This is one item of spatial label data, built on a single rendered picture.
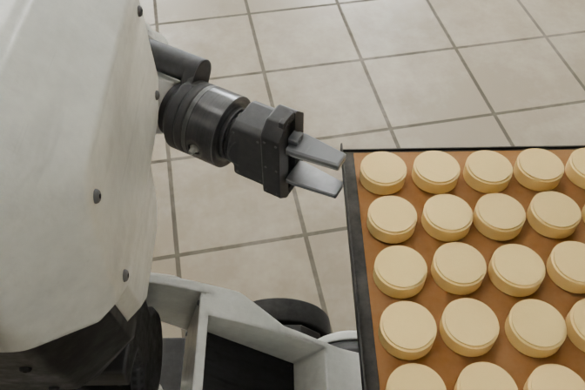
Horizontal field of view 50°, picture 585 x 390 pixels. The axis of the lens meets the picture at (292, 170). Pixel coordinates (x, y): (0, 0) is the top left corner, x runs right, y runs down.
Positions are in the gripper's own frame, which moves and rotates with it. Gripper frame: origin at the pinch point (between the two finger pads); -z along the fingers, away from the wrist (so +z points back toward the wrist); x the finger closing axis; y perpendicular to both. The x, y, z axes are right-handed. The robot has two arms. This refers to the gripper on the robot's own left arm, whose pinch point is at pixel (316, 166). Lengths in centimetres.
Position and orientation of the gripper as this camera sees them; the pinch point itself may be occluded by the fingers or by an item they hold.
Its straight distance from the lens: 69.1
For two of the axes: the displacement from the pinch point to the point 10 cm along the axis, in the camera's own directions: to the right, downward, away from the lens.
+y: 4.9, -6.6, 5.8
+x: 0.0, -6.6, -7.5
